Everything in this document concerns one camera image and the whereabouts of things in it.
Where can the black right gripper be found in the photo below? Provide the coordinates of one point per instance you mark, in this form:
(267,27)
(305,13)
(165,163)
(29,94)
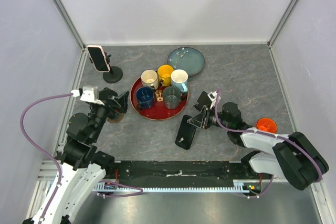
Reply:
(200,120)

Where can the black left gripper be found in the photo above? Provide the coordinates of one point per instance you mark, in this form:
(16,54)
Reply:
(121,100)

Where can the black phone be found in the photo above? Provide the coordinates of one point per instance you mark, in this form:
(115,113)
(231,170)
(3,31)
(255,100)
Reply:
(185,134)

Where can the black folding phone stand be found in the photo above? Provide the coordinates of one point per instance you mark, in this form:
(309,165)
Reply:
(203,99)

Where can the orange mug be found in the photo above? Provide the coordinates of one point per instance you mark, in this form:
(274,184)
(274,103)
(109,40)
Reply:
(267,124)

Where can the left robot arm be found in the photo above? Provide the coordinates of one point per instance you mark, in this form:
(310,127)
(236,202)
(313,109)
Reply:
(81,165)

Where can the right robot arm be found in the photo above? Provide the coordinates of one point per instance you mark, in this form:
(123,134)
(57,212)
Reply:
(292,156)

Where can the black round-base phone stand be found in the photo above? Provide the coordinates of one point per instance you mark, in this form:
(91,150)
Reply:
(115,73)

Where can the phone in pink case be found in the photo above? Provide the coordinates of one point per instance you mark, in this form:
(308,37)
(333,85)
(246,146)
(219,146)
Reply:
(98,58)

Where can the dark blue mug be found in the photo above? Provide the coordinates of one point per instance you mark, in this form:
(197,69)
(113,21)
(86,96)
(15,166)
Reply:
(145,98)

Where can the cream ceramic mug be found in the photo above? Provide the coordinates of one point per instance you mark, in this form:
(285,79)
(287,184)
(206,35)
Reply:
(149,78)

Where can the small gold brown ornament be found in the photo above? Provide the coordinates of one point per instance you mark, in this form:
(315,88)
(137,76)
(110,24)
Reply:
(158,95)

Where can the grey-green ceramic mug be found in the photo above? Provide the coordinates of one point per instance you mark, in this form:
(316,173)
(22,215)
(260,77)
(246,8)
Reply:
(171,97)

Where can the round red tray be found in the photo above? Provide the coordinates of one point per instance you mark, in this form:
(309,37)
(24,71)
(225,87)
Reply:
(158,112)

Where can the light blue mug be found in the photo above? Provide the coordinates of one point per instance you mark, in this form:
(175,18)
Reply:
(179,79)

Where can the yellow ceramic mug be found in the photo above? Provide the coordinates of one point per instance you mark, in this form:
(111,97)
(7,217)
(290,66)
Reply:
(164,74)

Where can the teal ceramic plate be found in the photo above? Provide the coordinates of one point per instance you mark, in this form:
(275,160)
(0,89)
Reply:
(188,59)

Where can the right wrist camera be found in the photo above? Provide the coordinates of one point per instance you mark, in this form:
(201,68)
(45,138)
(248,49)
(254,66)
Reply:
(214,97)

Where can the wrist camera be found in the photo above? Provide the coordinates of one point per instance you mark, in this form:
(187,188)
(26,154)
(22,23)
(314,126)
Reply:
(88,94)
(214,97)

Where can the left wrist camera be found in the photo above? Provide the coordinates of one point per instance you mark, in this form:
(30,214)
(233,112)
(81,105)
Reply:
(88,94)

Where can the slotted cable duct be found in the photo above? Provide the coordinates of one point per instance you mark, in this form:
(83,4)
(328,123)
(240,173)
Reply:
(237,187)

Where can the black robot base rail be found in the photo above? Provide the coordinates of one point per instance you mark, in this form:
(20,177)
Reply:
(181,174)

